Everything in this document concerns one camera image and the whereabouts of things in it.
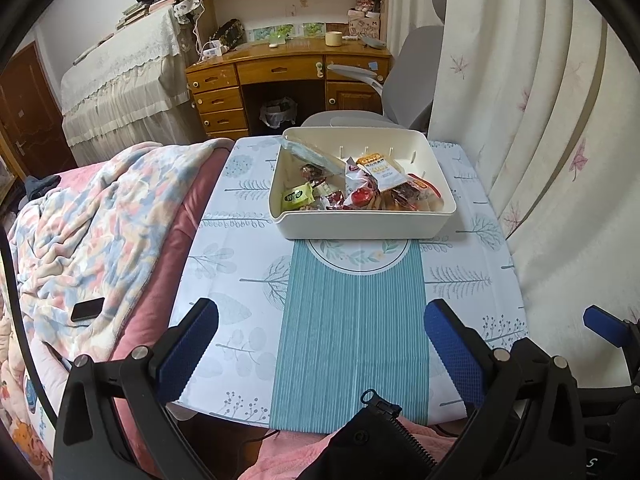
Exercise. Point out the cream cup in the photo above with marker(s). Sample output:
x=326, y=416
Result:
x=333, y=39

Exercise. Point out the white plastic storage box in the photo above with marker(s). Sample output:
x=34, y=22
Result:
x=360, y=225

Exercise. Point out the pink bedsheet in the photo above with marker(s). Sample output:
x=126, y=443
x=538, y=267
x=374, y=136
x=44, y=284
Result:
x=165, y=260

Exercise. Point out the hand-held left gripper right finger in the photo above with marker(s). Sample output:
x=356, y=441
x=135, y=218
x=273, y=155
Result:
x=452, y=350

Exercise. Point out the black garment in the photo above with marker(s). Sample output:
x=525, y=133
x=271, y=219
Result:
x=360, y=445

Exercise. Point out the clear rice cracker packet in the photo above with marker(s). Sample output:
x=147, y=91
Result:
x=425, y=199

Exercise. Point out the clear nut packet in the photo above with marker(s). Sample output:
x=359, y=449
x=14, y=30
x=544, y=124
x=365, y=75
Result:
x=311, y=173

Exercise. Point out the dark floral pencil case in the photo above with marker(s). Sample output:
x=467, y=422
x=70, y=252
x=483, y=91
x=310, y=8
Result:
x=227, y=31

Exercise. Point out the dark blue cloth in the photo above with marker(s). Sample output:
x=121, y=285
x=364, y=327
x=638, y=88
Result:
x=42, y=187

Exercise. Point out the grey office chair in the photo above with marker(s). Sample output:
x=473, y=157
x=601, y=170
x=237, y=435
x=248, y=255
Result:
x=410, y=80

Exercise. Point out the printed cloth bag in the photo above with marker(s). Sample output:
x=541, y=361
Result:
x=187, y=9

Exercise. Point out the white power adapter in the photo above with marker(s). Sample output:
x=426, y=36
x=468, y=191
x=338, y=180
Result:
x=212, y=50

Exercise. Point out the floral blanket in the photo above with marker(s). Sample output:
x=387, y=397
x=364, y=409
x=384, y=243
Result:
x=100, y=230

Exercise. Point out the silver foil snack bag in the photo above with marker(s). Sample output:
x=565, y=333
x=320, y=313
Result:
x=357, y=175

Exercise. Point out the wooden desk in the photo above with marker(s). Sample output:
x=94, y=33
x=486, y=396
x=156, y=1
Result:
x=280, y=70

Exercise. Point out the green snack packet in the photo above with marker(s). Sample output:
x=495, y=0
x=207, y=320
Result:
x=296, y=198

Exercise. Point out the lace covered piano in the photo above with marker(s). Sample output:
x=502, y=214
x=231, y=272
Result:
x=120, y=85

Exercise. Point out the brown wooden door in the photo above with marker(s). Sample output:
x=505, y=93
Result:
x=30, y=115

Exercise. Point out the black smartphone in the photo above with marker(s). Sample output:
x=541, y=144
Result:
x=87, y=309

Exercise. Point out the cartoon print quilt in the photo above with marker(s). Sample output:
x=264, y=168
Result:
x=22, y=410

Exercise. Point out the stack of books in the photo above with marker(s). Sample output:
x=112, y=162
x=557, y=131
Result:
x=132, y=15

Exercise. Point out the beige biscuit packet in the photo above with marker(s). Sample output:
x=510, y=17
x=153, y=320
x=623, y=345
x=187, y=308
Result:
x=386, y=174

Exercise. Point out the trash bin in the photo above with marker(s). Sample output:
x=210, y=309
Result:
x=279, y=112

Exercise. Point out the doll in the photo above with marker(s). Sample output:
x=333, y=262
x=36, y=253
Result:
x=366, y=0

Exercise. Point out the orange oat bar packet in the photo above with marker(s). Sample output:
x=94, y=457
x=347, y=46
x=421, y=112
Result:
x=372, y=156

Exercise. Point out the leaf print curtain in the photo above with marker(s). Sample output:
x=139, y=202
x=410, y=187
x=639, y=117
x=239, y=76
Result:
x=540, y=135

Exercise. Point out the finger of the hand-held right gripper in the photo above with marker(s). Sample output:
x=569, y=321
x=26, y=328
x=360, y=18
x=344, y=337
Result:
x=605, y=322

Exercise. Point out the pink fleece cloth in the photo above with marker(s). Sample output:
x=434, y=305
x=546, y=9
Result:
x=290, y=452

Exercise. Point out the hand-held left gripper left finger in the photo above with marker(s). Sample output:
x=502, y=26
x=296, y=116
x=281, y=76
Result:
x=185, y=355

